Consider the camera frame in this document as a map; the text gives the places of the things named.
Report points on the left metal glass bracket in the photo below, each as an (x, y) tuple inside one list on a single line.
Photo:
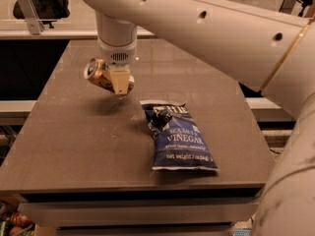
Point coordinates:
[(34, 24)]

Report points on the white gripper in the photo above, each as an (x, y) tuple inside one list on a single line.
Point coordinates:
[(117, 55)]

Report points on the red can under table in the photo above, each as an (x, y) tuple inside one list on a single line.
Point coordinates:
[(19, 219)]

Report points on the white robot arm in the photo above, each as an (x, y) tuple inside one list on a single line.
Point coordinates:
[(270, 52)]

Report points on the black office chair left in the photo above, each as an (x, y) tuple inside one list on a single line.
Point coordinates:
[(50, 11)]

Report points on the orange LaCroix soda can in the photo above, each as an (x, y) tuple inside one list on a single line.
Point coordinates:
[(97, 73)]

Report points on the blue vinegar chips bag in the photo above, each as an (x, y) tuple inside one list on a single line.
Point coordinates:
[(179, 143)]

